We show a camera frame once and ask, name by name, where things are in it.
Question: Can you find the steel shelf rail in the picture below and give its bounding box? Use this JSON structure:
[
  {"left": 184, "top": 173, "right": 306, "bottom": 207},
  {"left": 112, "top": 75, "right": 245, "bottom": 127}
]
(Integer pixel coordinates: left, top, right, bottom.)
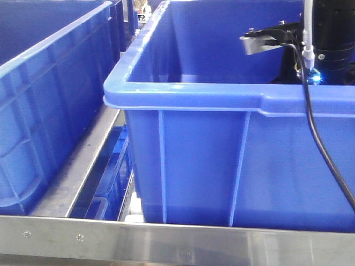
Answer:
[{"left": 1, "top": 216, "right": 354, "bottom": 265}]

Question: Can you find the black cable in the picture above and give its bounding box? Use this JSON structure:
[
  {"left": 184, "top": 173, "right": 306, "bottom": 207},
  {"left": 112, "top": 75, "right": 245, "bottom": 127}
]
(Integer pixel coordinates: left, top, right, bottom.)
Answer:
[{"left": 280, "top": 41, "right": 355, "bottom": 211}]

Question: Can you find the blue crate left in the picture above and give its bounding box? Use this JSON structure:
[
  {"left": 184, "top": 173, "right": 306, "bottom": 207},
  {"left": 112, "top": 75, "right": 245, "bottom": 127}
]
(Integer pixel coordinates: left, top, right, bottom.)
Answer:
[{"left": 1, "top": 1, "right": 114, "bottom": 216}]

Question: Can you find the large blue crate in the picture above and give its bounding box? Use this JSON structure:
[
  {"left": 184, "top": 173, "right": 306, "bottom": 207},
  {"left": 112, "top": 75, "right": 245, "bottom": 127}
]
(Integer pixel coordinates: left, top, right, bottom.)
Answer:
[{"left": 104, "top": 1, "right": 354, "bottom": 233}]

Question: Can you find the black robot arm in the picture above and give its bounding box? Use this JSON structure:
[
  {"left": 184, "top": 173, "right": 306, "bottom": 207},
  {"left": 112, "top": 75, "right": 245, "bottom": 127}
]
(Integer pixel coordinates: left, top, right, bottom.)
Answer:
[{"left": 313, "top": 1, "right": 354, "bottom": 85}]

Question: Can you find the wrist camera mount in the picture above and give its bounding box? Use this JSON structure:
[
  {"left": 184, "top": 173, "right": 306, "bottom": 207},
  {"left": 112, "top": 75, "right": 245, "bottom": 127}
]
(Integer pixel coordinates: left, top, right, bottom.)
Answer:
[{"left": 240, "top": 22, "right": 299, "bottom": 55}]

